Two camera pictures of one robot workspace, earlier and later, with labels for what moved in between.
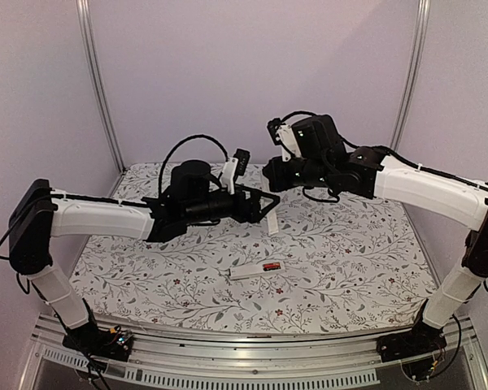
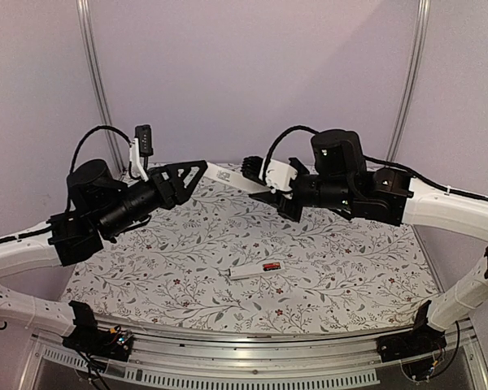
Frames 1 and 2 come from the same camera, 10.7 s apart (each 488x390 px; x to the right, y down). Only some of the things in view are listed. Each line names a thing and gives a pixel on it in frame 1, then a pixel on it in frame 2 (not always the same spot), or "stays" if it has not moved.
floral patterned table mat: x=333 y=266 stays
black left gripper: x=254 y=214 to x=176 y=192
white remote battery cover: x=272 y=218 to x=233 y=175
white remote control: x=248 y=271 stays
